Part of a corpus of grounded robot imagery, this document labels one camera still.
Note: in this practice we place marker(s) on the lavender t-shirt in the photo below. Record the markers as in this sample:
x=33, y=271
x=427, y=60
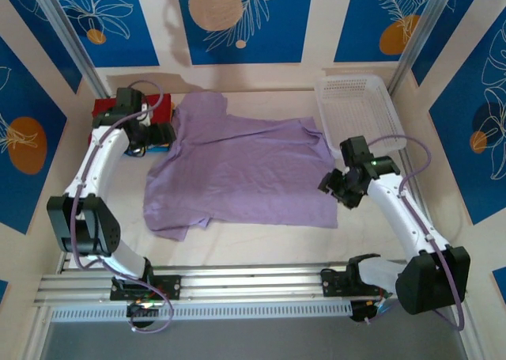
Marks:
x=245, y=170

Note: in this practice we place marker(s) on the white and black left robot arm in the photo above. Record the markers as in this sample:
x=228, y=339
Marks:
x=99, y=158

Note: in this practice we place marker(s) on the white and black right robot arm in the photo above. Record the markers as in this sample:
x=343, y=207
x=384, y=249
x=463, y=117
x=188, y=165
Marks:
x=395, y=209

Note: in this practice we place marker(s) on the red folded t-shirt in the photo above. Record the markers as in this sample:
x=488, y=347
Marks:
x=102, y=106

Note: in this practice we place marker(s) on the white perforated plastic basket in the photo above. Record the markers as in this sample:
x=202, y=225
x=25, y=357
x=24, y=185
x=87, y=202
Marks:
x=356, y=107

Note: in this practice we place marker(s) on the black electronics module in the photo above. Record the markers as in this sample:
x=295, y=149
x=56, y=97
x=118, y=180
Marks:
x=138, y=310
x=357, y=310

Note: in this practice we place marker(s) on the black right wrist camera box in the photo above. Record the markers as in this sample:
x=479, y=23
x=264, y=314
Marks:
x=356, y=150

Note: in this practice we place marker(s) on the aluminium side rail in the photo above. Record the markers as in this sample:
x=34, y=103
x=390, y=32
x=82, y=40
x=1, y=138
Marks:
x=406, y=163
x=65, y=265

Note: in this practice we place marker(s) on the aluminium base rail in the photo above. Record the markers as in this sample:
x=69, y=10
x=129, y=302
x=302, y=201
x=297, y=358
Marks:
x=257, y=285

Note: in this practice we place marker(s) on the aluminium frame post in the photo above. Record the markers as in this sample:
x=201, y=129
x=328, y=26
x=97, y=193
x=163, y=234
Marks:
x=424, y=35
x=67, y=35

